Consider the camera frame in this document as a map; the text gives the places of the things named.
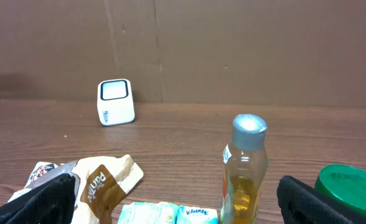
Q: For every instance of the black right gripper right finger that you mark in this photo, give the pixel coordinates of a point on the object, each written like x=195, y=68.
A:
x=302, y=204

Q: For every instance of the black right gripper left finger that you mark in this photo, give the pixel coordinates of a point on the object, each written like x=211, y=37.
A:
x=52, y=202

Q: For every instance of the brown snack packet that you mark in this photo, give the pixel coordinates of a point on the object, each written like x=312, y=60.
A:
x=101, y=183

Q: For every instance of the green lid white jar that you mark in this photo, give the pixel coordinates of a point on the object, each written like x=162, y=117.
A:
x=345, y=184

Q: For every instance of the clear yellow liquid bottle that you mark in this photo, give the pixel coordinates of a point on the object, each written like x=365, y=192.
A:
x=244, y=167

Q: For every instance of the teal Kleenex tissue pack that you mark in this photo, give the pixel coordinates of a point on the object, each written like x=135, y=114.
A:
x=196, y=215

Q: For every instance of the white barcode scanner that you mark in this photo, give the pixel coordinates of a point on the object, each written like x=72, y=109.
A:
x=115, y=102

